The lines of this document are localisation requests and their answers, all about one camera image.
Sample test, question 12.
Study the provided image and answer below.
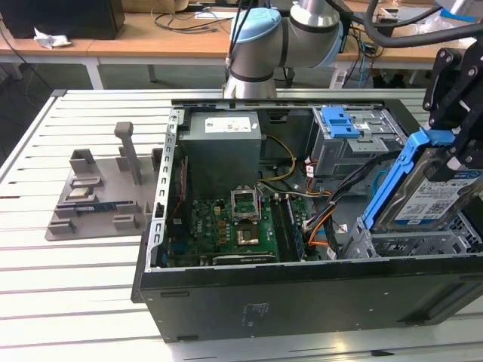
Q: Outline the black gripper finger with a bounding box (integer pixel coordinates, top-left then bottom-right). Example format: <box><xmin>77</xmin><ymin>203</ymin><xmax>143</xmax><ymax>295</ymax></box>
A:
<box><xmin>422</xmin><ymin>48</ymin><xmax>478</xmax><ymax>131</ymax></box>
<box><xmin>433</xmin><ymin>94</ymin><xmax>483</xmax><ymax>182</ymax></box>

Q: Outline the hard disk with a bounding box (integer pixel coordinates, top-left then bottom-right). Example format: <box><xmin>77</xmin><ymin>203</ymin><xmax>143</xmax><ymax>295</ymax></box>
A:
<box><xmin>361</xmin><ymin>127</ymin><xmax>483</xmax><ymax>233</ymax></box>

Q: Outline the grey metal disk bay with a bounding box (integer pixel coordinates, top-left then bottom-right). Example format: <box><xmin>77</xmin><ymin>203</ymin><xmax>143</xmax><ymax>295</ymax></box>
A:
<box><xmin>341</xmin><ymin>216</ymin><xmax>475</xmax><ymax>259</ymax></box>

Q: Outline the blue cardboard box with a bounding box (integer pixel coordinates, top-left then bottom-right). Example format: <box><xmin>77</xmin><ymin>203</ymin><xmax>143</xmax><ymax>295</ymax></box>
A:
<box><xmin>437</xmin><ymin>7</ymin><xmax>478</xmax><ymax>20</ymax></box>

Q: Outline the blue plastic cage latch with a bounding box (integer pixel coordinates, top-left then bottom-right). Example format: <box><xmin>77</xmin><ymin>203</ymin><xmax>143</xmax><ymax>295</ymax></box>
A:
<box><xmin>321</xmin><ymin>107</ymin><xmax>359</xmax><ymax>140</ymax></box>

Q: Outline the grey metal drive cage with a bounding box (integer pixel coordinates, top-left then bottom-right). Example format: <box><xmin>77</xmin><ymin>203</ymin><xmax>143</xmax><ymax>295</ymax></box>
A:
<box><xmin>307</xmin><ymin>107</ymin><xmax>412</xmax><ymax>197</ymax></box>

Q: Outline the dark RAM stick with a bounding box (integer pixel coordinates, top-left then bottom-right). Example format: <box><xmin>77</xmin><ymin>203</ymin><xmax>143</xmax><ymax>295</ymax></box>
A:
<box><xmin>285</xmin><ymin>195</ymin><xmax>306</xmax><ymax>261</ymax></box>

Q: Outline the black RAM slot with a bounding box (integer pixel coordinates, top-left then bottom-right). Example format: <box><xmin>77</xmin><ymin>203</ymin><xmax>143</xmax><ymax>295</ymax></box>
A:
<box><xmin>272</xmin><ymin>195</ymin><xmax>291</xmax><ymax>262</ymax></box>

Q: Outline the black open PC case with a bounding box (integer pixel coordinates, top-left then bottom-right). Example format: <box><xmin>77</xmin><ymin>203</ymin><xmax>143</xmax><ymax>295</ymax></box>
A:
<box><xmin>130</xmin><ymin>87</ymin><xmax>483</xmax><ymax>344</ymax></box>

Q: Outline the grey power supply unit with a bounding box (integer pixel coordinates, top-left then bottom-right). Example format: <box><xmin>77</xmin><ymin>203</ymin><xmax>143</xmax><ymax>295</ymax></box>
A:
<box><xmin>177</xmin><ymin>111</ymin><xmax>263</xmax><ymax>189</ymax></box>

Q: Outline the CPU socket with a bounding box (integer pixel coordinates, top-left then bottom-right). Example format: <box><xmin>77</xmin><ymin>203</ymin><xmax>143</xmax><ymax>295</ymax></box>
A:
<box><xmin>235</xmin><ymin>225</ymin><xmax>262</xmax><ymax>247</ymax></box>

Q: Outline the metal socket cover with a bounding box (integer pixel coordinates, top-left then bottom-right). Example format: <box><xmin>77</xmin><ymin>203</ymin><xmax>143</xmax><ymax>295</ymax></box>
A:
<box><xmin>229</xmin><ymin>184</ymin><xmax>263</xmax><ymax>224</ymax></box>

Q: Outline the black expansion slot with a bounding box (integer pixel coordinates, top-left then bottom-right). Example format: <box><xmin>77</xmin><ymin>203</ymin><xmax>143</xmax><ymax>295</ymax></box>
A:
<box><xmin>211</xmin><ymin>254</ymin><xmax>278</xmax><ymax>266</ymax></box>

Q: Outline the green motherboard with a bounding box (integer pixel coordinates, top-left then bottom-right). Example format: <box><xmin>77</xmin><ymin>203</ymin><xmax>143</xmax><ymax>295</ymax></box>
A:
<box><xmin>165</xmin><ymin>184</ymin><xmax>321</xmax><ymax>267</ymax></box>

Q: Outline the grey parts rack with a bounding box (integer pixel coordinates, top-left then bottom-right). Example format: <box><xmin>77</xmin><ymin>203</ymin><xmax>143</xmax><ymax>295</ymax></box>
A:
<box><xmin>44</xmin><ymin>121</ymin><xmax>164</xmax><ymax>243</ymax></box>

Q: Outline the blue RAM stick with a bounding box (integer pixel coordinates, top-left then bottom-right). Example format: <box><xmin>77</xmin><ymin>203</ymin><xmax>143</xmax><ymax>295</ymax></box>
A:
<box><xmin>73</xmin><ymin>203</ymin><xmax>131</xmax><ymax>214</ymax></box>

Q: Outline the silver CPU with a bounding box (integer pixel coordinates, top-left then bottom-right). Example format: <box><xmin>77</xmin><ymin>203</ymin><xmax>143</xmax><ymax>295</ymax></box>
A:
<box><xmin>67</xmin><ymin>188</ymin><xmax>94</xmax><ymax>201</ymax></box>

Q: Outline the crumpled white paper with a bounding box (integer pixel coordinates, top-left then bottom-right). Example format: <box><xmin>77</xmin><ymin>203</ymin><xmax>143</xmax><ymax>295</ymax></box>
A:
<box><xmin>32</xmin><ymin>26</ymin><xmax>72</xmax><ymax>50</ymax></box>

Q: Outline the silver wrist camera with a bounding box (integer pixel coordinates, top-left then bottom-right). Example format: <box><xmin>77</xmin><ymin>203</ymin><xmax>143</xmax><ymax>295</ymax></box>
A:
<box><xmin>445</xmin><ymin>0</ymin><xmax>483</xmax><ymax>14</ymax></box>

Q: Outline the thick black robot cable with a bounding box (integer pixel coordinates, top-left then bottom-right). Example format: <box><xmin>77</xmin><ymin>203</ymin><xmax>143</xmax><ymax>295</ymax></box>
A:
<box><xmin>364</xmin><ymin>0</ymin><xmax>483</xmax><ymax>49</ymax></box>

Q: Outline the thin blue hanging cable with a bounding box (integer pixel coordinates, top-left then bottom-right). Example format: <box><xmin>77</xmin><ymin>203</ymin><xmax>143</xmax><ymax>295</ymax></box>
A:
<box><xmin>358</xmin><ymin>41</ymin><xmax>369</xmax><ymax>88</ymax></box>

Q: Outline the blue wire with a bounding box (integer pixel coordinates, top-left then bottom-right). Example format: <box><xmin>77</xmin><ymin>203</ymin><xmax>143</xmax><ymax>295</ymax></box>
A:
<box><xmin>371</xmin><ymin>170</ymin><xmax>388</xmax><ymax>201</ymax></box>

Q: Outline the black sleeved cable bundle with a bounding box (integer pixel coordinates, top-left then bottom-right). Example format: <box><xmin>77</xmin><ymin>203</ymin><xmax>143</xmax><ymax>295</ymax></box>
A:
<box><xmin>301</xmin><ymin>150</ymin><xmax>405</xmax><ymax>232</ymax></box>

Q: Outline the yellow wire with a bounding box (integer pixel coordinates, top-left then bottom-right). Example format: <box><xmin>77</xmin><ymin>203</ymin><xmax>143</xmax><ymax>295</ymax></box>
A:
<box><xmin>263</xmin><ymin>135</ymin><xmax>297</xmax><ymax>183</ymax></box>

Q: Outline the grey wire bundle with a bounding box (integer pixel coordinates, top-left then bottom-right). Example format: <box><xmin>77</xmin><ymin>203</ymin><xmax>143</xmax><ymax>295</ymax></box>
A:
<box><xmin>258</xmin><ymin>180</ymin><xmax>333</xmax><ymax>199</ymax></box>

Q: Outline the orange wire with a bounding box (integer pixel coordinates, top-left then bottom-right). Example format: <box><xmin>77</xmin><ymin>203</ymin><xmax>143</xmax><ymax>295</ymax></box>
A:
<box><xmin>307</xmin><ymin>216</ymin><xmax>335</xmax><ymax>250</ymax></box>

